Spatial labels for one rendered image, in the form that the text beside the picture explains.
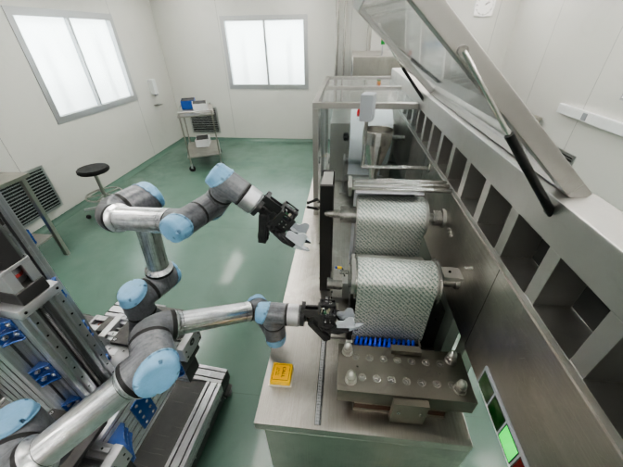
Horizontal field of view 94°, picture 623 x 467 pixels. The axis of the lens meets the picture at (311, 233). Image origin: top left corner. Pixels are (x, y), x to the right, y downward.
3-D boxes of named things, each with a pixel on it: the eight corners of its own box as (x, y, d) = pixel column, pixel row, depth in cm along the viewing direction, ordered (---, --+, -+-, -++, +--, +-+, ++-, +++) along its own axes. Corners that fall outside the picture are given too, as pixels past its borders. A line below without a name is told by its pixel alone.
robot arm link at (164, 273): (141, 294, 134) (103, 189, 101) (167, 273, 145) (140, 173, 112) (160, 305, 131) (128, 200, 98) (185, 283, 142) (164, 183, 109)
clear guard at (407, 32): (359, 7, 126) (360, 6, 125) (432, 92, 141) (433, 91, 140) (383, -47, 39) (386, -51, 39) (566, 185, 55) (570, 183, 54)
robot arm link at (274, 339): (276, 322, 117) (274, 304, 110) (290, 344, 109) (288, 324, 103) (259, 332, 113) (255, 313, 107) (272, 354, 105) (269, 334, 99)
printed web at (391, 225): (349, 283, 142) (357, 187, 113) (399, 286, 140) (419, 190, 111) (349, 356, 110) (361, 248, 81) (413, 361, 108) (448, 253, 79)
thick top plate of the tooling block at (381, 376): (337, 353, 104) (338, 343, 100) (455, 363, 100) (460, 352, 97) (336, 399, 90) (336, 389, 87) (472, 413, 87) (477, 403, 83)
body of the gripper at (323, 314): (336, 317, 93) (298, 314, 94) (336, 334, 98) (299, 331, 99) (336, 298, 99) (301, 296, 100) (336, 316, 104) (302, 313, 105)
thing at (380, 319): (352, 334, 104) (356, 297, 93) (420, 340, 101) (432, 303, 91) (352, 335, 103) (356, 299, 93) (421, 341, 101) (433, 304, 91)
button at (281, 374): (273, 365, 108) (273, 361, 106) (293, 367, 107) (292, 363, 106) (270, 384, 102) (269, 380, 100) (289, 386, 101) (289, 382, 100)
